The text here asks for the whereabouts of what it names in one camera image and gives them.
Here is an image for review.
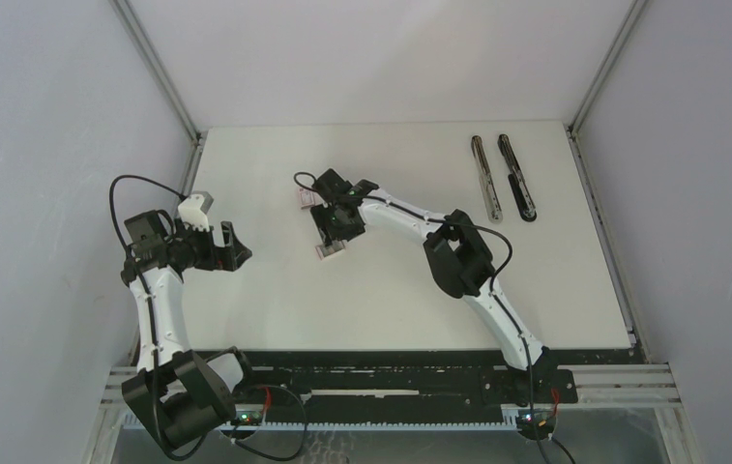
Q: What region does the red white staple box sleeve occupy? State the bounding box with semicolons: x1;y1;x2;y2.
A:
298;188;316;210

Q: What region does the right controller board with wires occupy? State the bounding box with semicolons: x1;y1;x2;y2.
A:
515;388;576;464

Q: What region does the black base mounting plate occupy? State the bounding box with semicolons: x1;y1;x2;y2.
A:
197;348;579;424

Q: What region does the black stapler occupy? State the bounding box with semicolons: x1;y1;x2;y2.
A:
497;133;538;222

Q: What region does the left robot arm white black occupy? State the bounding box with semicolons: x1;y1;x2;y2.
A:
121;210;258;460

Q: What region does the left controller board with wires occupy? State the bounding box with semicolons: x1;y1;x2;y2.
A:
225;384;309;463

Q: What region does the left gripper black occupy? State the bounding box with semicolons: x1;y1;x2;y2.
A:
169;218;250;273

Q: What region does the staple box tray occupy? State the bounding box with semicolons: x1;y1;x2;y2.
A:
315;242;345;261

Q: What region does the silver black staple remover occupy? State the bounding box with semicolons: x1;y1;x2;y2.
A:
470;135;503;224

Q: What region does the controller board with wires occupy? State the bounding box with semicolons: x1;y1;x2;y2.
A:
515;388;576;464
225;384;309;463

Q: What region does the white cable duct strip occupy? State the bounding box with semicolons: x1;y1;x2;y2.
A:
122;409;520;431

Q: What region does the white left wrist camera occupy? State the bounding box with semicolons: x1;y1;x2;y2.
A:
177;191;214;232

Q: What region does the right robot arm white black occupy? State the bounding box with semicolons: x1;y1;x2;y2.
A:
305;168;555;402

